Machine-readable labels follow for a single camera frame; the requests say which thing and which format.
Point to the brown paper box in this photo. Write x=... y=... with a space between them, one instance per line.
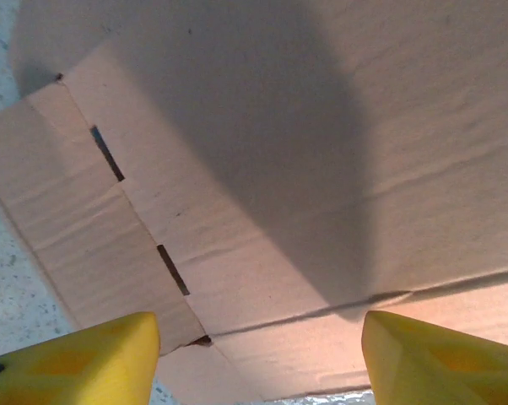
x=279 y=169

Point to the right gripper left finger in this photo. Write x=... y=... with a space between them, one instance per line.
x=77 y=367

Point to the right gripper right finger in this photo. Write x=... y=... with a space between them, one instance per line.
x=439 y=371

